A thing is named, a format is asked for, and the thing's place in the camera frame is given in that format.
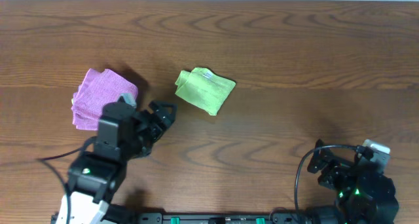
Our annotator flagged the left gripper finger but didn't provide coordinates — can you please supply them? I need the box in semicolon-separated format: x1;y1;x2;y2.
149;101;177;126
136;110;153;132

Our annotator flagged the light green microfibre cloth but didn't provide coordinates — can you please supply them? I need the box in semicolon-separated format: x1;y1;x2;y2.
175;67;236;116

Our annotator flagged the folded purple cloth stack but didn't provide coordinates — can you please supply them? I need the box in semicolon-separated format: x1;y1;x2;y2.
71;69;138;130

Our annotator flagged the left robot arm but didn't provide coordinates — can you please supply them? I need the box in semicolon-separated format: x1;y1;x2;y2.
51;100;177;223

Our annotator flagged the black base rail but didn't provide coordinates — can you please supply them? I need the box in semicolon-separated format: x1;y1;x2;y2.
50;212;315;224

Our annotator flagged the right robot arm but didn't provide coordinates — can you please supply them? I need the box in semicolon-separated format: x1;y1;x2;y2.
304;140;399;224

